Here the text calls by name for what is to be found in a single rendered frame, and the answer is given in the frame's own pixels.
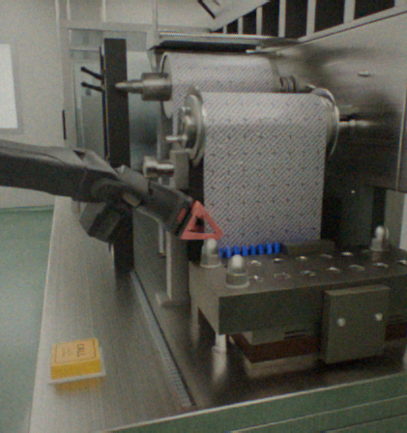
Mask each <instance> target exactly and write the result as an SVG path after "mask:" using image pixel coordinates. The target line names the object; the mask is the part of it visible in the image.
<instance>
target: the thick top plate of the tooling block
mask: <svg viewBox="0 0 407 433"><path fill-rule="evenodd" d="M369 246H370V245H354V246H344V247H335V248H334V252H324V253H314V254H305V255H294V256H286V255H284V254H283V253H271V254H261V255H250V256H241V257H243V258H244V260H245V262H246V270H247V281H248V282H249V286H248V287H246V288H242V289H233V288H228V287H226V286H225V285H224V280H225V272H226V271H227V265H228V261H229V260H230V258H231V257H230V258H221V263H222V267H220V268H217V269H205V268H202V267H201V266H200V263H201V260H200V261H189V293H190V294H191V296H192V297H193V299H194V300H195V302H196V303H197V305H198V306H199V308H200V309H201V310H202V312H203V313H204V315H205V316H206V318H207V319H208V321H209V322H210V324H211V325H212V327H213V328H214V329H215V331H216V332H217V334H218V335H226V334H232V333H239V332H252V331H259V330H265V329H272V328H279V327H286V326H293V325H300V324H305V323H312V322H319V321H323V310H324V295H325V290H332V289H339V288H347V287H355V286H362V285H369V284H377V283H382V284H384V285H386V286H387V287H389V288H390V291H389V300H388V310H387V311H393V310H399V309H406V308H407V266H406V265H405V264H404V262H405V261H406V255H407V251H406V250H404V249H401V248H399V247H396V246H394V245H390V244H389V248H390V250H389V251H375V250H371V249H369V248H368V247H369Z"/></svg>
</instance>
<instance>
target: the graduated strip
mask: <svg viewBox="0 0 407 433"><path fill-rule="evenodd" d="M128 273H129V276H130V278H131V282H132V285H133V288H134V290H135V293H136V295H137V297H138V299H139V302H140V305H141V307H142V310H143V312H144V315H145V317H146V320H147V323H148V325H149V328H150V330H151V333H152V335H153V338H154V340H155V342H156V345H157V347H158V350H159V352H160V357H161V359H162V362H163V364H164V367H165V369H166V372H167V375H168V377H169V380H170V382H171V385H172V387H173V389H174V392H175V394H176V397H177V399H178V401H179V403H180V406H181V409H183V408H188V407H193V406H197V403H196V401H195V400H194V398H193V395H192V393H191V391H190V389H189V385H188V383H187V381H186V378H185V376H184V374H183V372H182V370H181V367H180V365H179V364H178V362H177V359H176V357H175V355H174V353H173V350H172V348H171V346H170V344H169V342H168V339H167V337H166V335H165V333H164V330H163V328H162V326H161V324H160V320H159V318H158V316H157V314H156V311H155V310H154V308H153V306H152V303H151V301H150V299H149V297H148V294H147V292H146V290H145V288H144V286H143V283H142V281H141V279H140V277H139V274H138V272H128Z"/></svg>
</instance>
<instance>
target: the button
mask: <svg viewBox="0 0 407 433"><path fill-rule="evenodd" d="M50 368H51V379H52V380H58V379H65V378H71V377H77V376H83V375H88V374H95V373H101V361H100V354H99V346H98V340H97V339H96V338H90V339H84V340H77V341H70V342H63V343H55V344H52V352H51V367H50Z"/></svg>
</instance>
